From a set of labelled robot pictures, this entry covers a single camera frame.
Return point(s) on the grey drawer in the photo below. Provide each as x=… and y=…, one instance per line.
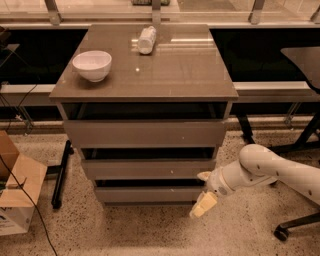
x=147, y=163
x=137, y=125
x=158, y=191

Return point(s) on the white ceramic bowl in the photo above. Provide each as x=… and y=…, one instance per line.
x=93, y=65

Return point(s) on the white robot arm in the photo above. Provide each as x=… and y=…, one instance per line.
x=256, y=165

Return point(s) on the open cardboard box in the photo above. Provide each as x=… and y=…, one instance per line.
x=23, y=178

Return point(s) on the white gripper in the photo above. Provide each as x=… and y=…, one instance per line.
x=216, y=183

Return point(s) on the grey top drawer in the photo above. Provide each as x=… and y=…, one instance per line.
x=137, y=125

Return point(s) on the grey bottom drawer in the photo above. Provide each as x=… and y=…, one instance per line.
x=158, y=191

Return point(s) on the grey drawer cabinet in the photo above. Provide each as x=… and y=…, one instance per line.
x=184, y=66

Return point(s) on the black right stand foot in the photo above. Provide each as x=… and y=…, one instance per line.
x=246, y=128

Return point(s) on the white plastic bottle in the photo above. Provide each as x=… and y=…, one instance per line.
x=146, y=40

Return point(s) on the black stand foot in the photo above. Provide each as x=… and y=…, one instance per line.
x=60, y=170
x=246, y=128

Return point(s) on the black left stand foot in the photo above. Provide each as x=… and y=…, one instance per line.
x=60, y=170

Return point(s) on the grey middle drawer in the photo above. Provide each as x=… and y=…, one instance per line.
x=147, y=163

